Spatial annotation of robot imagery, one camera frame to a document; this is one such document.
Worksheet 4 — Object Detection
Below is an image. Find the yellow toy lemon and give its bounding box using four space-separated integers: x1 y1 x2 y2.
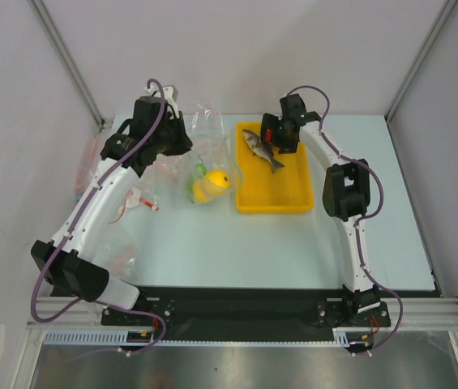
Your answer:
205 169 230 190

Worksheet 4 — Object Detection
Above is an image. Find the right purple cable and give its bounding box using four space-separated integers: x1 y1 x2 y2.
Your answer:
285 84 405 357

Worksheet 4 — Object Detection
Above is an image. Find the white slotted cable duct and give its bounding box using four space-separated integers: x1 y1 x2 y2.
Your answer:
43 329 371 348

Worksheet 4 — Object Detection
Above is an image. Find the red toy mango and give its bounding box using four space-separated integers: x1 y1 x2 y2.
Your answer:
265 130 273 143

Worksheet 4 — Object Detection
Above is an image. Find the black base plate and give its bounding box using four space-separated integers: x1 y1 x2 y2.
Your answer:
49 284 392 342

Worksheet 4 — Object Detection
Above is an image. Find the yellow toy pear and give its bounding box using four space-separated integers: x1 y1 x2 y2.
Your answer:
191 177 226 203

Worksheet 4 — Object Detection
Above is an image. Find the aluminium frame rail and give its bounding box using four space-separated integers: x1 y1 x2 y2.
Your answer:
29 297 458 331

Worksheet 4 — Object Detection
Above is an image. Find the green toy cucumber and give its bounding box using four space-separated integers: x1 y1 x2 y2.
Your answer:
186 163 208 203

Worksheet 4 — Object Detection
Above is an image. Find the clear blue-zipper bag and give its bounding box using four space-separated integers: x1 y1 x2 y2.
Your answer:
167 96 246 212

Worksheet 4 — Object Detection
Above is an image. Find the pile of spare zip bags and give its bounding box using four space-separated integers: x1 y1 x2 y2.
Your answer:
75 132 160 284

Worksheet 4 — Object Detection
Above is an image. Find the yellow plastic tray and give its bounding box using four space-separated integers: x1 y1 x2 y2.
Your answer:
234 122 315 214

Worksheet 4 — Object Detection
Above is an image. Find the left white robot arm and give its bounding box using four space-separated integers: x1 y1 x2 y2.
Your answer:
31 92 192 324

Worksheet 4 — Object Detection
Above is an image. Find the grey toy fish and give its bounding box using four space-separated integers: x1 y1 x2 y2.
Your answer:
242 129 284 173

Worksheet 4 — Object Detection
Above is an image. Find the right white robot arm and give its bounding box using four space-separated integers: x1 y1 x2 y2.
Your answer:
260 90 380 325

